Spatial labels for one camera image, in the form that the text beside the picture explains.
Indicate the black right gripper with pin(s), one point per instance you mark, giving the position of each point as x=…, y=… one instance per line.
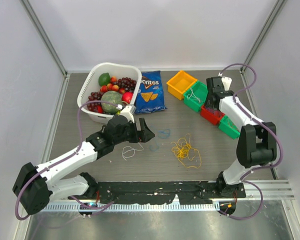
x=207, y=104

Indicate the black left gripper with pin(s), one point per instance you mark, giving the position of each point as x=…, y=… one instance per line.
x=142, y=136

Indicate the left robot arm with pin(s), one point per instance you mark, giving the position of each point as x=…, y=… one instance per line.
x=36, y=186

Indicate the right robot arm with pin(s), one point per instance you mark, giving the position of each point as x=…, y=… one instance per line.
x=256, y=146

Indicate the green plastic bin near yellow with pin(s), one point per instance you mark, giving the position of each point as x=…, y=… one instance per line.
x=195, y=96

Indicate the red plastic bin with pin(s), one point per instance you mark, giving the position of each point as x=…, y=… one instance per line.
x=211, y=115

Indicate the blue Doritos chip bag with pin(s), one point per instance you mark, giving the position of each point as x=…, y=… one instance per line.
x=150, y=96

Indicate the green plastic bin far right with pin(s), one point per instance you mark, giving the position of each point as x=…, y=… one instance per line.
x=229, y=128

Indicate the small watermelon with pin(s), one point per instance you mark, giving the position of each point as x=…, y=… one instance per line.
x=111, y=97

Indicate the upper purple grape bunch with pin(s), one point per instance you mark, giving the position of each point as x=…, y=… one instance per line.
x=126, y=84

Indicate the purple grape bunch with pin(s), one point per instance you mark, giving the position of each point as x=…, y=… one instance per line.
x=126, y=84
x=95, y=107

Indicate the peaches in basket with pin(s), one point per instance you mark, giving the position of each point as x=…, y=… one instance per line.
x=113, y=84

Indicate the lower purple grape bunch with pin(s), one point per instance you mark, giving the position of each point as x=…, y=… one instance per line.
x=95, y=107

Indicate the green lime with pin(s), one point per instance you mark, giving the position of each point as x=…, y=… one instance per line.
x=104, y=79

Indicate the white fruit basket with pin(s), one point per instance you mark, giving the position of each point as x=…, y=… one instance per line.
x=118, y=70

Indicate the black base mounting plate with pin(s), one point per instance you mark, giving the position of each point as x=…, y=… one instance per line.
x=164, y=192

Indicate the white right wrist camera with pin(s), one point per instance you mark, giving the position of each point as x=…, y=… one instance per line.
x=226, y=81

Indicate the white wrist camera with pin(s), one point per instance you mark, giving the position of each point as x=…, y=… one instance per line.
x=128, y=112
x=226, y=81

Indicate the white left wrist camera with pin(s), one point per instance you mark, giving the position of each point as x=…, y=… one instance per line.
x=128, y=112

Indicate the white slotted cable duct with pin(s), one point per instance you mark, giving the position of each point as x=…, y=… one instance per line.
x=175, y=206

